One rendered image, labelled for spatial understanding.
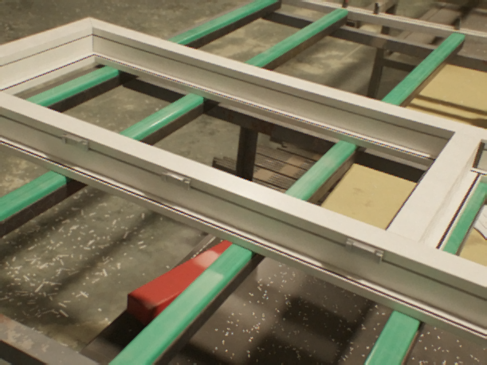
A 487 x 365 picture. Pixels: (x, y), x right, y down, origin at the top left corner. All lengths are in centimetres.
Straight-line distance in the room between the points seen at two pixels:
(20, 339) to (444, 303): 52
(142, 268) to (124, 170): 127
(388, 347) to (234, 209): 28
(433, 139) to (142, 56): 64
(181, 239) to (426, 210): 155
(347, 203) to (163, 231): 108
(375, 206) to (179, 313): 80
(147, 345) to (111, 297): 140
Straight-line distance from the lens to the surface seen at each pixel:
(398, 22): 211
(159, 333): 83
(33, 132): 117
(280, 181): 222
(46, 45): 148
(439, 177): 110
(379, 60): 258
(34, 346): 89
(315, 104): 133
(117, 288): 224
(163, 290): 125
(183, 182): 100
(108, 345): 121
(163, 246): 242
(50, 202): 111
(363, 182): 166
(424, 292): 92
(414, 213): 99
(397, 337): 89
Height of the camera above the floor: 144
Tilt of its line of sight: 31 degrees down
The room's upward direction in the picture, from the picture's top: 6 degrees clockwise
